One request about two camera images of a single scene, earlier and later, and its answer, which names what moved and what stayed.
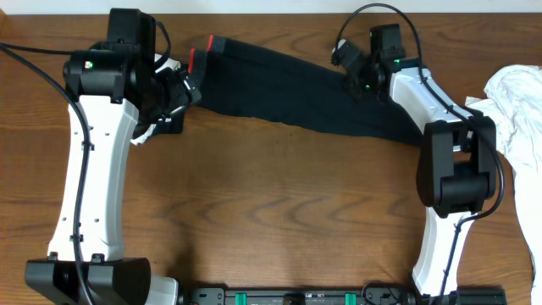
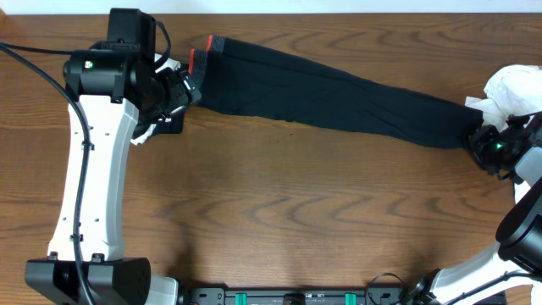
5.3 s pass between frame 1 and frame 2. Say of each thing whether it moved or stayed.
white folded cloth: stayed
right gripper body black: moved
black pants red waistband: stayed
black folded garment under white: stayed
